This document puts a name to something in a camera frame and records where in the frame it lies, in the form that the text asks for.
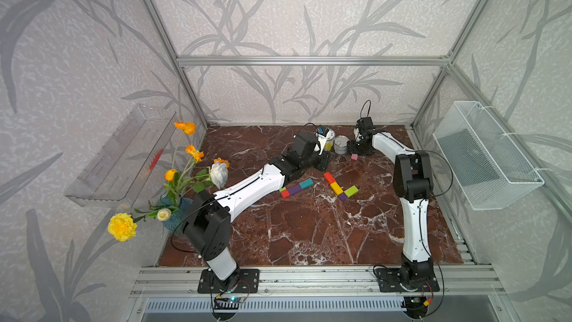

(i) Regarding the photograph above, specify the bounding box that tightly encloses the teal block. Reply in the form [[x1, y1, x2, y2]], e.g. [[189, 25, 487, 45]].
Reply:
[[299, 179, 314, 189]]

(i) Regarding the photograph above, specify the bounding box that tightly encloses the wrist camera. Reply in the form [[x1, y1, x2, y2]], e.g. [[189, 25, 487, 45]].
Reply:
[[290, 126, 335, 161], [354, 116, 375, 142]]

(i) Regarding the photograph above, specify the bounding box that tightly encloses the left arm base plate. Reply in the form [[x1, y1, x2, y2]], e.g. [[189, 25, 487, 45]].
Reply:
[[198, 268, 260, 294]]

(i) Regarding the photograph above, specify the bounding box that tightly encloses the white wire basket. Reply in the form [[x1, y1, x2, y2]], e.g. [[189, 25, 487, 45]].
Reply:
[[433, 101, 545, 211]]

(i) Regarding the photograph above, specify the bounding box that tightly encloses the clear plastic wall shelf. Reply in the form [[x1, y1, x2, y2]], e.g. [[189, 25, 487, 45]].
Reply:
[[64, 104, 177, 209]]

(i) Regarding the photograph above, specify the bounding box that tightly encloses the yellow green labelled tin can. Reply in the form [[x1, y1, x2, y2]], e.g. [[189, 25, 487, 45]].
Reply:
[[324, 128, 335, 151]]

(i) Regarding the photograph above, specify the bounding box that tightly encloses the flower bouquet in glass vase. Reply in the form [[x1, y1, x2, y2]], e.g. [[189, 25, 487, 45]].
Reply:
[[107, 145, 230, 242]]

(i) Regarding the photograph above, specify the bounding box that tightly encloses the purple long block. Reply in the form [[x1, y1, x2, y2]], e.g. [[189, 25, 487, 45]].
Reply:
[[287, 184, 303, 196]]

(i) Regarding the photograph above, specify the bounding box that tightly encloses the left circuit board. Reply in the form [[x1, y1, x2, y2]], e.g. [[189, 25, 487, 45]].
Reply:
[[213, 295, 248, 310]]

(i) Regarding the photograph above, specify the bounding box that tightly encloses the right circuit board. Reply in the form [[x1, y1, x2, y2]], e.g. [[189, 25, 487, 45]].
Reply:
[[402, 296, 433, 312]]

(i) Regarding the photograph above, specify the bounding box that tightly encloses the circuit board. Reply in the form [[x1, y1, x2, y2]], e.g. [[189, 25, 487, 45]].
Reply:
[[213, 295, 248, 310], [402, 296, 433, 312]]

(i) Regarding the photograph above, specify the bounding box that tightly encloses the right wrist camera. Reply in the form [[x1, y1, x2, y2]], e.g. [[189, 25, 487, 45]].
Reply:
[[354, 116, 375, 142]]

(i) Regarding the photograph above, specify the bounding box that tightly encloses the silver tin can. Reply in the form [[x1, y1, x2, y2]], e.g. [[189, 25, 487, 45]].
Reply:
[[334, 135, 349, 155]]

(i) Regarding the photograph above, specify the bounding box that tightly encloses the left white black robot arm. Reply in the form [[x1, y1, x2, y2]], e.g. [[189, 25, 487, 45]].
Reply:
[[182, 149, 334, 288]]

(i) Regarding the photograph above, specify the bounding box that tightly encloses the yellow block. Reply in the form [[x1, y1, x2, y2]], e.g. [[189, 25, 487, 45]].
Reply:
[[330, 182, 344, 195]]

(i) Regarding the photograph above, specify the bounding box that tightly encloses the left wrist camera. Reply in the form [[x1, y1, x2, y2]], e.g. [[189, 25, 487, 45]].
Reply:
[[290, 126, 335, 161]]

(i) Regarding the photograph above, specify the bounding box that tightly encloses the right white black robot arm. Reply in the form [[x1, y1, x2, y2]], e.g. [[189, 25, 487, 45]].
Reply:
[[349, 128, 434, 292]]

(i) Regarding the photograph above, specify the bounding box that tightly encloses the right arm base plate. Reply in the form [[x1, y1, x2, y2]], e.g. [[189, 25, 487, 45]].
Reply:
[[373, 265, 441, 293]]

